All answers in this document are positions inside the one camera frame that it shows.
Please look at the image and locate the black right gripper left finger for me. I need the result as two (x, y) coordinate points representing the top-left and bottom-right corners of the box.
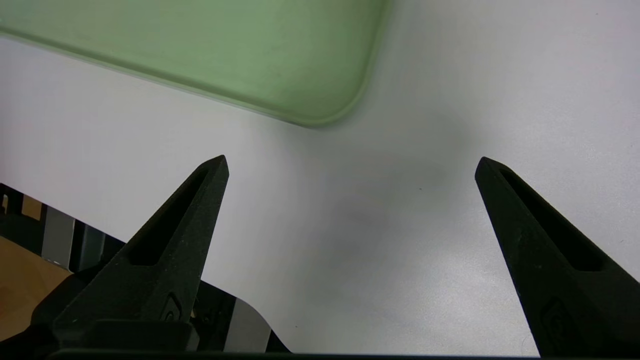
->
(52, 155), (230, 331)

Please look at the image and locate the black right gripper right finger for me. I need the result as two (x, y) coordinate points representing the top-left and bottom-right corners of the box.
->
(474, 156), (640, 357)

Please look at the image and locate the light green plastic tray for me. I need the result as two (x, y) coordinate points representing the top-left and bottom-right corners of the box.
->
(0, 0), (391, 128)

